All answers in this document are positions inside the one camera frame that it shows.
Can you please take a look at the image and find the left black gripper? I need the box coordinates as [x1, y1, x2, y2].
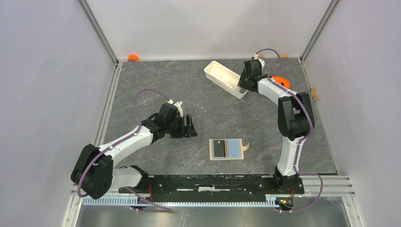
[165, 113, 197, 138]

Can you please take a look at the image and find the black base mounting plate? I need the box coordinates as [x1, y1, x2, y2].
[133, 174, 305, 202]

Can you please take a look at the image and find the slotted cable duct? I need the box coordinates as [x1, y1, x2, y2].
[82, 196, 278, 208]

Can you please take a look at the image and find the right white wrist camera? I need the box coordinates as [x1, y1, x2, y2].
[253, 53, 265, 69]

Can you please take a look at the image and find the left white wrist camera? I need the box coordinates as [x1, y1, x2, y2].
[167, 99, 183, 117]

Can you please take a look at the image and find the wooden block right wall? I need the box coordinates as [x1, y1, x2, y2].
[310, 87, 319, 102]

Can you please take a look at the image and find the black credit card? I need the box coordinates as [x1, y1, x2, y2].
[212, 140, 226, 158]

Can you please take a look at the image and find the beige card holder wallet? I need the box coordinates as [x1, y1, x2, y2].
[209, 139, 250, 161]

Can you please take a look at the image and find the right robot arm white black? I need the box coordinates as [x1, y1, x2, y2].
[238, 59, 314, 193]

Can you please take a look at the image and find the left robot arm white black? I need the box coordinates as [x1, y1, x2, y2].
[70, 100, 198, 199]

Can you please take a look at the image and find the white plastic bin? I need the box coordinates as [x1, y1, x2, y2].
[204, 61, 248, 99]

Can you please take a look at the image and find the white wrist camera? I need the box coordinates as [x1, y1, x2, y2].
[167, 99, 183, 117]
[253, 53, 265, 69]

